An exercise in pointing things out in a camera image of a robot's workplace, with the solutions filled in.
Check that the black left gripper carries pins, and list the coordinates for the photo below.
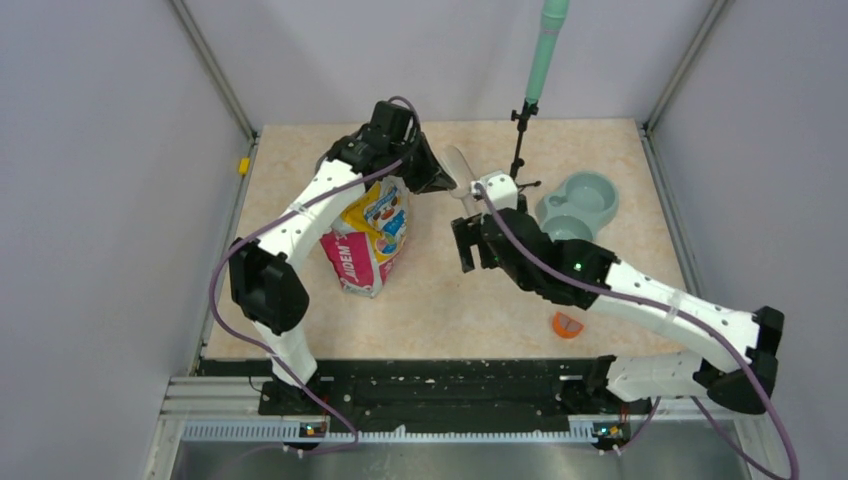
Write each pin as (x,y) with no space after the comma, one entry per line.
(431,173)

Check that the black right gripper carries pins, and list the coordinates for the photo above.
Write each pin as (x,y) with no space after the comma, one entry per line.
(467,231)

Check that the clear plastic scoop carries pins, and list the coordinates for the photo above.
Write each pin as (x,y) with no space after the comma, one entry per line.
(456,166)

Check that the pink pet food bag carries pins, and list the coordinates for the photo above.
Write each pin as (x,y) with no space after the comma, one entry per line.
(364,241)

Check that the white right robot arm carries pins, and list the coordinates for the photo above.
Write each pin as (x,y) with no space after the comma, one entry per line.
(729,356)

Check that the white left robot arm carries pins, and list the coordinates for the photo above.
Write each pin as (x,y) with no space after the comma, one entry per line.
(264,271)

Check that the teal double pet bowl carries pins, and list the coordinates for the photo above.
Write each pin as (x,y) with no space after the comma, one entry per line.
(582,205)

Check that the black tripod stand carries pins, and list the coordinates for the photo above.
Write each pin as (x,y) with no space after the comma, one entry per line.
(521,118)

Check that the orange semicircle toy block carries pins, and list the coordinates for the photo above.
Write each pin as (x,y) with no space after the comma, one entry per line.
(565,326)

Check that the yellow clip on frame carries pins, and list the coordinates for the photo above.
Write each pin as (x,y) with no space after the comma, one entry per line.
(244,166)

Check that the aluminium frame rail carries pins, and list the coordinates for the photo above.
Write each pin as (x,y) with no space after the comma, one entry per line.
(243,409)

